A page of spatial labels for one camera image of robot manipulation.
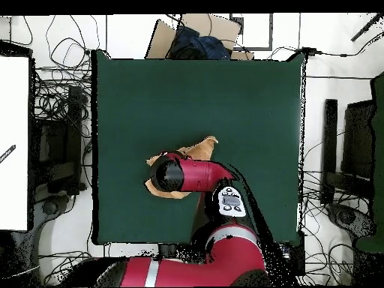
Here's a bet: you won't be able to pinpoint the black box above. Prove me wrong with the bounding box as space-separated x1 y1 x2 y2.
292 230 306 278

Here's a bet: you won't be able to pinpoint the black marker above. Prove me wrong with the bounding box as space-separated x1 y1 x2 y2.
0 144 17 164

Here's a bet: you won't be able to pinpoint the dark blue jeans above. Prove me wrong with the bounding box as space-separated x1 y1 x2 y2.
168 25 233 61

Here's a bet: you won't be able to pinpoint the black square frame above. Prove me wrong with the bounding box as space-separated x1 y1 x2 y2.
229 13 274 51

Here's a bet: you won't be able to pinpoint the orange terry towel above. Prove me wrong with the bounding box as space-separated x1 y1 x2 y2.
144 135 220 200

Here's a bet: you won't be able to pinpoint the white panel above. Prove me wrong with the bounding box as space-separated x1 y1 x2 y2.
0 55 30 232

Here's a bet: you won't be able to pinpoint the dark green table cloth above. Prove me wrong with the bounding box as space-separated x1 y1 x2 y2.
90 49 308 247

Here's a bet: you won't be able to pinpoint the black stand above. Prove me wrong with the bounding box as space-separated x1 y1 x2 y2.
29 85 88 200
319 98 376 206

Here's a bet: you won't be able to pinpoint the black tripod leg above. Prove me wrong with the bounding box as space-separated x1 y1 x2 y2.
349 13 384 42

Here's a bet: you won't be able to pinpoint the thin black cable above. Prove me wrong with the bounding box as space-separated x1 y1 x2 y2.
268 29 384 61

